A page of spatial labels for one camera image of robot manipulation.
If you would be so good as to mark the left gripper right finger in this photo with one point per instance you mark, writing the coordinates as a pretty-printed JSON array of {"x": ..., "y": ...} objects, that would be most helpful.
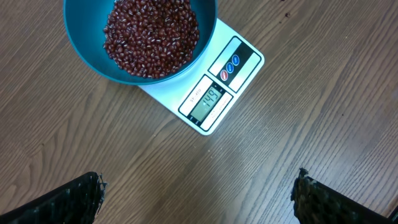
[{"x": 317, "y": 203}]

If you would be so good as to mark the blue bowl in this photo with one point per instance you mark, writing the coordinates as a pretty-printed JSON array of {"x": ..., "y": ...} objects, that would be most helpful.
[{"x": 84, "y": 22}]

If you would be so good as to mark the white kitchen scale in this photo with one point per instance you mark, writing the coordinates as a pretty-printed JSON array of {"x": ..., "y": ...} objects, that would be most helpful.
[{"x": 203, "y": 95}]

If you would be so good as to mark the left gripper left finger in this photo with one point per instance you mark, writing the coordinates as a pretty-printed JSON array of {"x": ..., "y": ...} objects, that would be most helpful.
[{"x": 77, "y": 201}]

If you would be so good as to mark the red beans in bowl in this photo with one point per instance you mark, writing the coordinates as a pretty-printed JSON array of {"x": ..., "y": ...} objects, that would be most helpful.
[{"x": 151, "y": 38}]

